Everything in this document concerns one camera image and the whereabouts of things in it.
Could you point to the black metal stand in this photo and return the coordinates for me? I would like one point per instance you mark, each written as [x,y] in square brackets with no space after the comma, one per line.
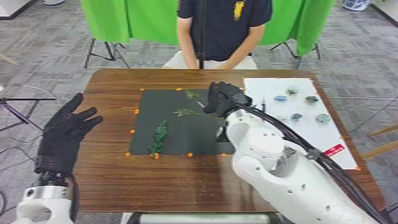
[109,53]
[299,53]

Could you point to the white sheet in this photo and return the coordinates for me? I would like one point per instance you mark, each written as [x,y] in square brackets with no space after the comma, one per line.
[308,133]

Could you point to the dark mat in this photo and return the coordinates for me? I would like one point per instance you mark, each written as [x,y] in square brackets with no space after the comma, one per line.
[187,136]

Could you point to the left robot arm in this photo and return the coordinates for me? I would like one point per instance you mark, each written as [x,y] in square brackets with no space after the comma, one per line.
[45,203]

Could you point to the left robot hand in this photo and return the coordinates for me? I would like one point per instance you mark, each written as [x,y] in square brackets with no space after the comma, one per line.
[63,143]

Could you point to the black tripod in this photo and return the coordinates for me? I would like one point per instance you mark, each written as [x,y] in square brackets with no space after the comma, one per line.
[20,111]

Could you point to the small green sprig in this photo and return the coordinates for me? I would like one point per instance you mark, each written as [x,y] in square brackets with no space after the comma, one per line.
[186,112]
[193,94]

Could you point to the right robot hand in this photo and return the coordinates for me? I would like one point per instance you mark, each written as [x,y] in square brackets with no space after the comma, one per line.
[223,98]

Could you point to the person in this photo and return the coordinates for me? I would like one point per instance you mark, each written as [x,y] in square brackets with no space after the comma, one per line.
[223,30]

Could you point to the blue and white vase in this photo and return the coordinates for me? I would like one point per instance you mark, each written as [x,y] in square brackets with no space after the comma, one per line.
[356,4]

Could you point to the large green sprig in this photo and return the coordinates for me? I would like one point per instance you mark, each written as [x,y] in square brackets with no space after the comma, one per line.
[159,135]

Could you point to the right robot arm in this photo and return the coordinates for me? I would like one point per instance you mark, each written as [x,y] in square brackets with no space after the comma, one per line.
[278,173]

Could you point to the pale grey bar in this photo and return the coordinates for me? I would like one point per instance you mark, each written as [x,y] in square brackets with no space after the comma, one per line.
[202,218]

